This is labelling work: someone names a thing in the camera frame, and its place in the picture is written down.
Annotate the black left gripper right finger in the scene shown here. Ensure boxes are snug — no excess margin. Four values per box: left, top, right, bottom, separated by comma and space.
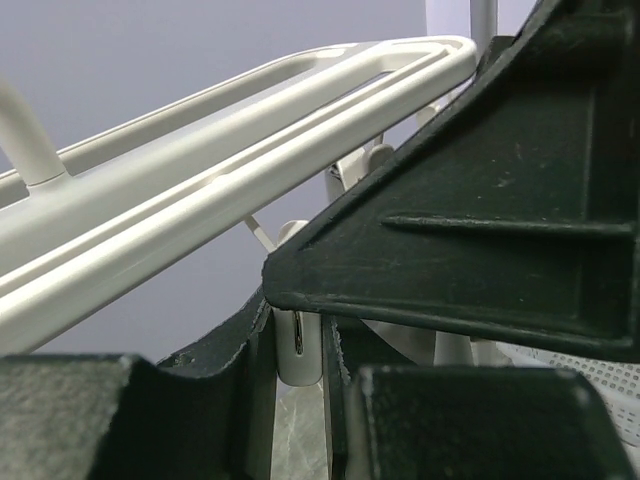
322, 316, 639, 479

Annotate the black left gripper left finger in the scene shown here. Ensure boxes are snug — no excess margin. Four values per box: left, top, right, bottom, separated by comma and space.
1, 294, 276, 479

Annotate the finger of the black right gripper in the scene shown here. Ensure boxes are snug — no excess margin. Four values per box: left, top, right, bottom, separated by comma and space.
262, 1, 639, 362

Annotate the white clip hanger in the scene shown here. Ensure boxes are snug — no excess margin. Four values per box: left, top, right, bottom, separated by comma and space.
0, 34, 476, 389

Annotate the white plastic basket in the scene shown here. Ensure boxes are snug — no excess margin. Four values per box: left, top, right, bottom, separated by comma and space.
494, 339, 640, 446

